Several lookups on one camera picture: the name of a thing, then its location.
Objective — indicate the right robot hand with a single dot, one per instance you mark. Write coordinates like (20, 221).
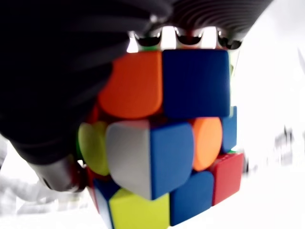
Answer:
(52, 71)

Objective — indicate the multicoloured Rubik's cube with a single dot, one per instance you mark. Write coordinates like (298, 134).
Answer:
(166, 133)

